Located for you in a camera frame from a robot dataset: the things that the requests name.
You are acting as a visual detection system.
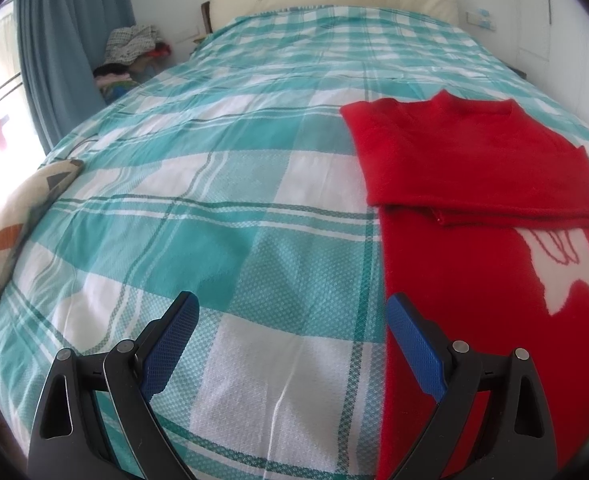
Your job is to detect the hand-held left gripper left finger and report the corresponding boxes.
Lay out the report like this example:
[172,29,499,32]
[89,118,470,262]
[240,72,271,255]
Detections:
[27,291,200,480]

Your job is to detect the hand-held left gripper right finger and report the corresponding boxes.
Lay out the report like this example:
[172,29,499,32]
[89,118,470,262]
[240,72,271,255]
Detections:
[385,294,558,480]

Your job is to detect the red sweater with white rabbit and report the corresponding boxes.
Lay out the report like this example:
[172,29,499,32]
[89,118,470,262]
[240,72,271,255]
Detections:
[341,89,589,480]

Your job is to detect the pile of mixed clothes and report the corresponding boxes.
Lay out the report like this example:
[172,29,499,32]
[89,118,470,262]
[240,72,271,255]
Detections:
[93,24,173,106]

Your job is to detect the bed with teal checked sheet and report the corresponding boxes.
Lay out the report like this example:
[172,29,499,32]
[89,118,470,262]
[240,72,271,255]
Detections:
[0,4,589,480]

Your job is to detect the cream patterned pillow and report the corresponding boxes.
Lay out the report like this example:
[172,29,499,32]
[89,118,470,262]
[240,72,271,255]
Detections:
[0,159,86,306]

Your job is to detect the blue curtain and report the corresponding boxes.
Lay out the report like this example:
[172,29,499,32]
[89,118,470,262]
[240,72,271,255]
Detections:
[14,0,140,156]

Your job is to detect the white wardrobe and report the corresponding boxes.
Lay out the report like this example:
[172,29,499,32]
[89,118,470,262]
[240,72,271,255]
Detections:
[517,0,589,111]

